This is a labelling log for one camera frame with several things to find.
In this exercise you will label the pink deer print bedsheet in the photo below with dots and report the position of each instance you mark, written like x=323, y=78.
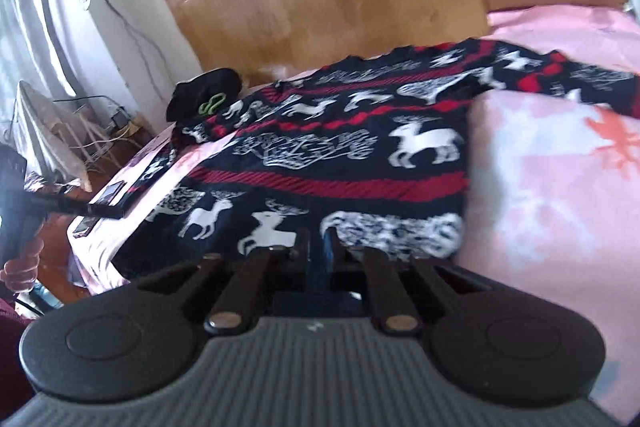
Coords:
x=550, y=217

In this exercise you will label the navy red reindeer sweater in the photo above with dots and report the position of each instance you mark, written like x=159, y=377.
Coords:
x=350, y=177

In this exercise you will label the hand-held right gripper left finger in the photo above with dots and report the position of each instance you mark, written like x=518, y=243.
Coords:
x=292, y=264

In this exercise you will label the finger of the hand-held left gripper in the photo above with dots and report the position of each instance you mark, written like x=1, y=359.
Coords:
x=84, y=227
x=75, y=206

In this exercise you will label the white grey striped curtain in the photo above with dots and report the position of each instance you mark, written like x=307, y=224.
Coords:
x=30, y=7

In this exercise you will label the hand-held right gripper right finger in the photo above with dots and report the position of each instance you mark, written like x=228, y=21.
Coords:
x=334, y=257

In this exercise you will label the black power adapter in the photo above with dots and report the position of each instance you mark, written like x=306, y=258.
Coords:
x=121, y=119

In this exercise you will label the black garment with green trim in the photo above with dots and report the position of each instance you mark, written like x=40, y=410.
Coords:
x=200, y=89

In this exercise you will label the person's left forearm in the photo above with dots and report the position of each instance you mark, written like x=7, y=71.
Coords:
x=10, y=347

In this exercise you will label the person's left hand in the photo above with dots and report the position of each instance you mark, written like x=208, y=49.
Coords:
x=22, y=272

